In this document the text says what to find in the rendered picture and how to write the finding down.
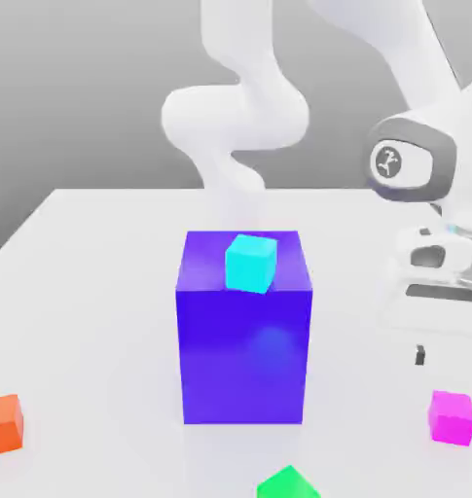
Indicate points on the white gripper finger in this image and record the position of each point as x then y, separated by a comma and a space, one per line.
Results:
419, 355

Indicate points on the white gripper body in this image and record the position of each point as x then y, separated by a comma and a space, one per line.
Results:
434, 309

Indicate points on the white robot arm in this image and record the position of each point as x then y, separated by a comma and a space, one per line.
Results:
235, 113

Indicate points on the small magenta cube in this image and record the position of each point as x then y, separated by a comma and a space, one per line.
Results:
451, 418

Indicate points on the small green cube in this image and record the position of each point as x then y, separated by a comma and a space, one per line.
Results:
288, 484

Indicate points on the small cyan cube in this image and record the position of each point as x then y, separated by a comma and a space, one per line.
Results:
251, 264

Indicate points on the small orange cube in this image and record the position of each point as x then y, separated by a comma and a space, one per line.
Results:
2, 424

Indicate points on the large blue box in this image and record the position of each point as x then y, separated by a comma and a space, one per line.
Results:
243, 350

